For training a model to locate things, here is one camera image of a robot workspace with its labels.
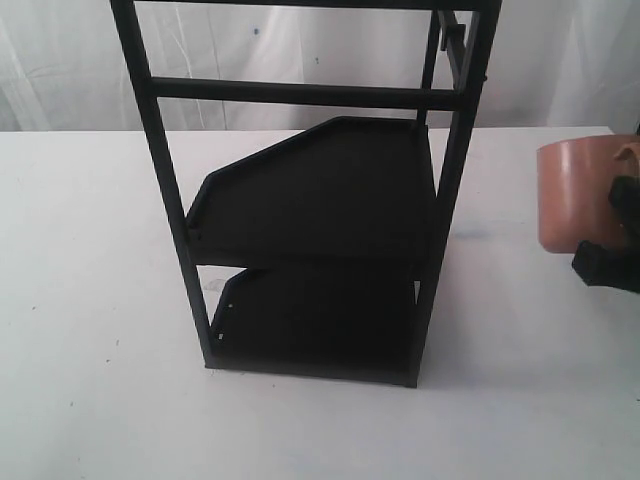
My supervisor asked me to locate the black metal shelf rack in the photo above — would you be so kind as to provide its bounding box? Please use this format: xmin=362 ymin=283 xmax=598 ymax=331
xmin=111 ymin=1 xmax=501 ymax=388

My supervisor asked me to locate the brown ceramic mug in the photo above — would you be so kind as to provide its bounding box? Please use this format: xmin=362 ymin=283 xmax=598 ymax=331
xmin=537 ymin=134 xmax=639 ymax=254

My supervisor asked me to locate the white backdrop curtain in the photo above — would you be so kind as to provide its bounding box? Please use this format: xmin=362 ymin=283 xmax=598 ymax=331
xmin=1 ymin=1 xmax=639 ymax=133

